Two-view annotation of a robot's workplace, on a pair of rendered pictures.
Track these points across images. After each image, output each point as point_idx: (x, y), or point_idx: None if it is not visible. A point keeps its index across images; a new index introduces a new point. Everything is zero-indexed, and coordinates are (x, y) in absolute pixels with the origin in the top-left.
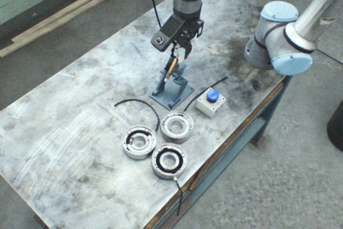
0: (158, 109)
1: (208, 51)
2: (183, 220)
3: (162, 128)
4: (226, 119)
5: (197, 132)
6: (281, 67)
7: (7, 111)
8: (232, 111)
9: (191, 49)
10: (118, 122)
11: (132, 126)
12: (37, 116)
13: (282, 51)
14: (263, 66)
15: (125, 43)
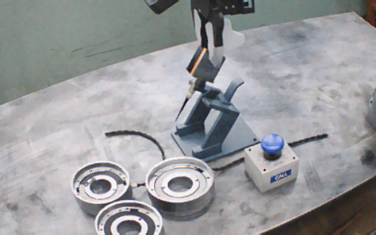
0: (174, 157)
1: (316, 94)
2: None
3: (146, 178)
4: (287, 200)
5: (219, 210)
6: None
7: None
8: (306, 189)
9: (237, 37)
10: (95, 158)
11: (100, 161)
12: (15, 122)
13: None
14: None
15: (186, 58)
